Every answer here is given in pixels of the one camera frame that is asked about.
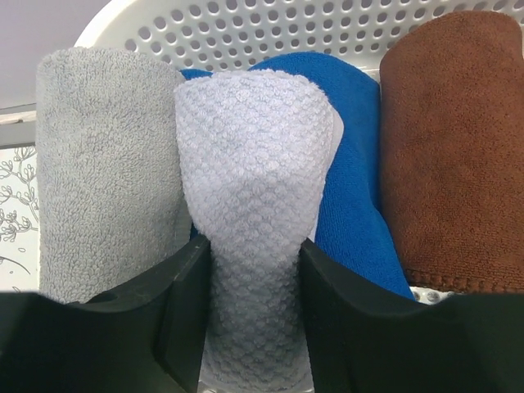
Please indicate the brown rolled towel left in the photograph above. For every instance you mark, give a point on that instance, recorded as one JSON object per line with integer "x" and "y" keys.
{"x": 452, "y": 152}

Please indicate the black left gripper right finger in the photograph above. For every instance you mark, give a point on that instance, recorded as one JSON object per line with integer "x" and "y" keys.
{"x": 363, "y": 338}

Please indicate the light blue towel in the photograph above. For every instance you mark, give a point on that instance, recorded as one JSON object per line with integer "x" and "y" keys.
{"x": 255, "y": 148}

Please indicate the white plastic basket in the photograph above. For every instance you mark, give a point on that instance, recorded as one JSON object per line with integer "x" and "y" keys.
{"x": 256, "y": 31}

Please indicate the grey panda towel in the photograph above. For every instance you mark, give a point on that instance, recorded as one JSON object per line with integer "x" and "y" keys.
{"x": 111, "y": 201}

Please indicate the floral patterned table mat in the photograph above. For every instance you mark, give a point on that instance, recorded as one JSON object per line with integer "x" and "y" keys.
{"x": 19, "y": 220}

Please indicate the aluminium frame rail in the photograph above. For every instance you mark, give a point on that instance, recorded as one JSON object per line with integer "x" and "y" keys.
{"x": 18, "y": 126}

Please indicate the blue rolled towel right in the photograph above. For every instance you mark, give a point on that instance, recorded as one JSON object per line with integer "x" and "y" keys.
{"x": 350, "y": 228}

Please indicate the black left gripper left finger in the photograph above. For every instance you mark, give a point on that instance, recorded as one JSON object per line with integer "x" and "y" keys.
{"x": 146, "y": 335}

